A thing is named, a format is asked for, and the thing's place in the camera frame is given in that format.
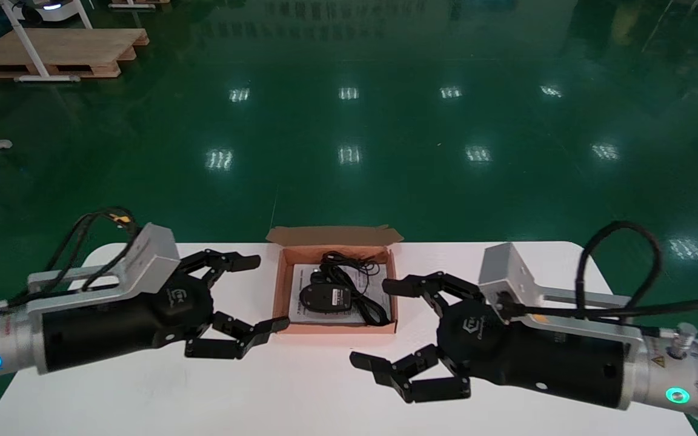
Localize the grey right wrist camera bracket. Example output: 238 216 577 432
478 242 650 364

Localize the printed white paper manual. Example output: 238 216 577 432
288 262 392 325

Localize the grey left wrist camera bracket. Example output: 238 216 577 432
25 222 181 319

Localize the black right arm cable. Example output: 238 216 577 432
494 221 698 322

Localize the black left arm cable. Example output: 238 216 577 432
7 207 141 303

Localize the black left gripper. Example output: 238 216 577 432
40 248 291 374

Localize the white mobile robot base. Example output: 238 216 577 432
13 0 84 22

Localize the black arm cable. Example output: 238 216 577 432
7 207 141 303
494 221 698 322

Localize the open brown cardboard box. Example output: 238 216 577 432
265 224 404 335

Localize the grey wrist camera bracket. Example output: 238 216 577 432
25 222 181 319
478 242 650 364

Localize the large wooden pallet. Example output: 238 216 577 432
0 27 150 80

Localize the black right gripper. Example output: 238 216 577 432
349 271 643 410

